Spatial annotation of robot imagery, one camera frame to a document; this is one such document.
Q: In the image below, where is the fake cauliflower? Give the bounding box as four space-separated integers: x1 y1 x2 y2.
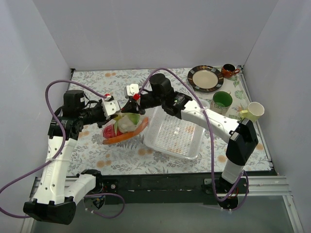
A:
117 116 136 133

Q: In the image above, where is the clear zip top bag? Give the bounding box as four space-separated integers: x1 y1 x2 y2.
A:
102 113 149 145

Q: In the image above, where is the fake green leaf vegetable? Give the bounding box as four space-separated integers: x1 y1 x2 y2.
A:
127 113 140 125

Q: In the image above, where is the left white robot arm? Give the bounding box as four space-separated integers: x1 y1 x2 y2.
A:
23 90 119 225

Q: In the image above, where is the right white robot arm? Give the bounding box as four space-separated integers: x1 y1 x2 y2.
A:
121 73 259 193

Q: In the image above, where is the fake orange red fruit slice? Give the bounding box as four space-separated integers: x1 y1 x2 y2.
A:
103 117 149 145

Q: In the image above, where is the white plastic mesh basket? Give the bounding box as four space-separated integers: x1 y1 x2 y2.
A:
143 106 205 160

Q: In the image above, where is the floral table mat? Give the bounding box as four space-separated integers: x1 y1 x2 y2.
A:
67 69 273 176

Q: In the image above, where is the striped rim ceramic plate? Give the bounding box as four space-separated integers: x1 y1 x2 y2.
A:
187 65 224 93

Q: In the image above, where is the green inside floral mug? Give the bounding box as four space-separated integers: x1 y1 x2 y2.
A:
210 91 233 116

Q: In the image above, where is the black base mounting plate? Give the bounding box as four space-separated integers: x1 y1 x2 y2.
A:
74 173 252 205

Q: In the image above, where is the small brown orange cup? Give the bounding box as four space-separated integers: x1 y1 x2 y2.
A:
221 64 240 78

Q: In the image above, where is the floral serving tray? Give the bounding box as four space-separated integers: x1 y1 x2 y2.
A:
194 66 250 120

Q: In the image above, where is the pale yellow green mug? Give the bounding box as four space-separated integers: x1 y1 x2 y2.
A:
239 102 265 123

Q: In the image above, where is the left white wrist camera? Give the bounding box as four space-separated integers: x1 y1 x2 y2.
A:
102 100 121 118

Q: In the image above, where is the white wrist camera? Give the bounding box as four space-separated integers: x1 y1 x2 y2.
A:
124 83 139 99
102 100 121 118

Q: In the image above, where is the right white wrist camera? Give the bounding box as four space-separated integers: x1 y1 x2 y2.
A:
124 83 139 99

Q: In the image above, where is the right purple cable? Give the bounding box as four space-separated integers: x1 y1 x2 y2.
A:
132 67 250 211

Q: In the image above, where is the purple cable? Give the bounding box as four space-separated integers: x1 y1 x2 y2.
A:
132 67 250 211
0 79 126 218

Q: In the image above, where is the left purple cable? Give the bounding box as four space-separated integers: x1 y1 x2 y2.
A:
0 79 126 218

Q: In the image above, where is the aluminium frame rail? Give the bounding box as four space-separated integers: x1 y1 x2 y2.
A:
30 176 292 199

